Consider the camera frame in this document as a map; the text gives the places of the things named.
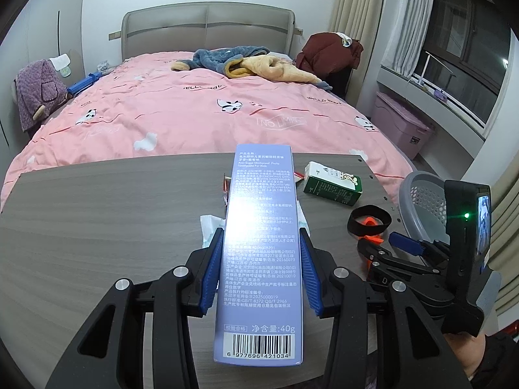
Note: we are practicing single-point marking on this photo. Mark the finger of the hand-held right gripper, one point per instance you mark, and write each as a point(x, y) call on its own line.
point(405, 269)
point(405, 243)

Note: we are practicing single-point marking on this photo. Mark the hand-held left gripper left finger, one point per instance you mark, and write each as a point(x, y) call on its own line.
point(213, 271)

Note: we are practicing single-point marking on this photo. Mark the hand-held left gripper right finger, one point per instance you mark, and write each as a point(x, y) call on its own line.
point(312, 275)

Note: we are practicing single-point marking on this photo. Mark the grey perforated plastic basket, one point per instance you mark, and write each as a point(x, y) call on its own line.
point(421, 206)

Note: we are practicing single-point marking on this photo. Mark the purple toothpaste box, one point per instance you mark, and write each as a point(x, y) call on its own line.
point(259, 251)

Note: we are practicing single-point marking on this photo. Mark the person's right forearm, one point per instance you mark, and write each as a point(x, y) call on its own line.
point(502, 356)

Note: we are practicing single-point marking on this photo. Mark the person's right hand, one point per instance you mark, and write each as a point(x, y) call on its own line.
point(466, 352)

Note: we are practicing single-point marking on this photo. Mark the orange plastic scissors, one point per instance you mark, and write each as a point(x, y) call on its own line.
point(373, 225)

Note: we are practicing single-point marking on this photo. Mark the light blue wipes packet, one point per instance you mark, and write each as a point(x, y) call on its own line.
point(211, 227)

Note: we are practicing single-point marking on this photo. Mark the green white milk carton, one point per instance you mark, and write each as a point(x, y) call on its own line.
point(332, 184)

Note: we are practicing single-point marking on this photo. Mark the cream red snack packet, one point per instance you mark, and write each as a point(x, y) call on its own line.
point(301, 175)

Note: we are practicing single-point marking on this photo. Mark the pink storage box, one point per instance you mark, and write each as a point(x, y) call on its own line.
point(399, 123)

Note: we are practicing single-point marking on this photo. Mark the small purple sill item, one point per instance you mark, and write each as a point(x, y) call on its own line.
point(440, 94)

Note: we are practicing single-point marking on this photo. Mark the pink bed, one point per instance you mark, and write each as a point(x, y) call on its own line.
point(182, 109)

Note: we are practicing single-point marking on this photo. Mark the black chair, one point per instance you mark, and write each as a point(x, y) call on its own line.
point(338, 83)

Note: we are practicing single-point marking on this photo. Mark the white thin rod stand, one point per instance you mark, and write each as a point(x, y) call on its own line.
point(424, 67)

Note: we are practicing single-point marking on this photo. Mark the brown jacket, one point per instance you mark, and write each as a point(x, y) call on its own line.
point(328, 50)

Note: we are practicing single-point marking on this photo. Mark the blue and yellow clothes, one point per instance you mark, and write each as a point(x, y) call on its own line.
point(279, 69)

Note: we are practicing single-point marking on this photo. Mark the blue plush robe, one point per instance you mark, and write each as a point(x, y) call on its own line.
point(223, 58)

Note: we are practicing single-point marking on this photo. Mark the dark window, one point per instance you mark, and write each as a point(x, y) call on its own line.
point(466, 36)

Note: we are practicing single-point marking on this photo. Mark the blue plastic toy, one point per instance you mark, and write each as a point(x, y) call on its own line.
point(83, 83)

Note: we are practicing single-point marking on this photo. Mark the cream window curtain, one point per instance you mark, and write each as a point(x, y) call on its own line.
point(365, 4)

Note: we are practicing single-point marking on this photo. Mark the grey padded bed headboard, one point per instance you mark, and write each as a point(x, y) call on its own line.
point(206, 28)

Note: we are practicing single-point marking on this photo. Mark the purple plush robe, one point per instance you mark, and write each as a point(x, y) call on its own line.
point(38, 93)

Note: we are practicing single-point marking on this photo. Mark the small white cloth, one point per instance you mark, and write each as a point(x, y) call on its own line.
point(61, 64)

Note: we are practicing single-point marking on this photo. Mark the white wardrobe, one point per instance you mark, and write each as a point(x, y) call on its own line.
point(36, 16)

